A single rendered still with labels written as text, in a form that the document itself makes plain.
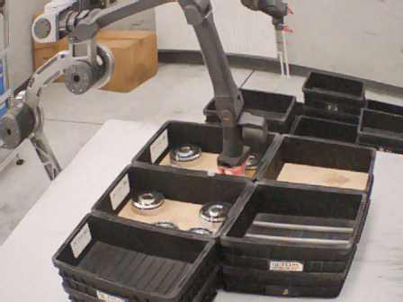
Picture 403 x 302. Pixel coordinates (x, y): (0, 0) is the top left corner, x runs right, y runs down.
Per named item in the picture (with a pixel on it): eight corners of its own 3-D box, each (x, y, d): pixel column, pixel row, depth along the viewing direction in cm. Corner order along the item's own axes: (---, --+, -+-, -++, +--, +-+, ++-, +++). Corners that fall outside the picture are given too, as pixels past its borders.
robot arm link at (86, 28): (194, -28, 170) (183, -17, 163) (215, 3, 177) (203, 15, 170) (85, 13, 194) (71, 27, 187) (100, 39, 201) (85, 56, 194)
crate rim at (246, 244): (217, 244, 174) (217, 238, 173) (255, 187, 198) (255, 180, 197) (348, 254, 160) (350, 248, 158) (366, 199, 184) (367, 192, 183)
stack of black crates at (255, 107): (207, 195, 339) (201, 111, 317) (228, 165, 363) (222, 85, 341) (284, 204, 325) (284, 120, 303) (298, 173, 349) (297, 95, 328)
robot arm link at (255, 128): (228, 92, 199) (219, 110, 193) (266, 98, 195) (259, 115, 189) (232, 124, 207) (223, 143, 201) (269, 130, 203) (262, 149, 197)
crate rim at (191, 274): (51, 265, 164) (49, 260, 162) (90, 217, 188) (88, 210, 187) (174, 305, 150) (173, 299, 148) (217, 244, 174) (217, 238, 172)
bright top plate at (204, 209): (194, 219, 195) (194, 217, 194) (205, 200, 203) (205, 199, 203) (229, 222, 192) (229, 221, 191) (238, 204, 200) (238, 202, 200)
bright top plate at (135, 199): (128, 206, 202) (127, 205, 202) (137, 190, 211) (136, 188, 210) (158, 210, 200) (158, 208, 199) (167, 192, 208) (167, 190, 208)
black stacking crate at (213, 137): (134, 195, 217) (129, 164, 211) (170, 151, 240) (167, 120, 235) (254, 214, 203) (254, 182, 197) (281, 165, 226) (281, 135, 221)
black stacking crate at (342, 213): (219, 269, 178) (218, 240, 173) (255, 214, 202) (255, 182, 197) (343, 278, 164) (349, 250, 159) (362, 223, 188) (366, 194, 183)
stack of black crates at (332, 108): (302, 164, 358) (300, 88, 336) (313, 138, 382) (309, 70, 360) (361, 171, 344) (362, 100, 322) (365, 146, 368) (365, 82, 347)
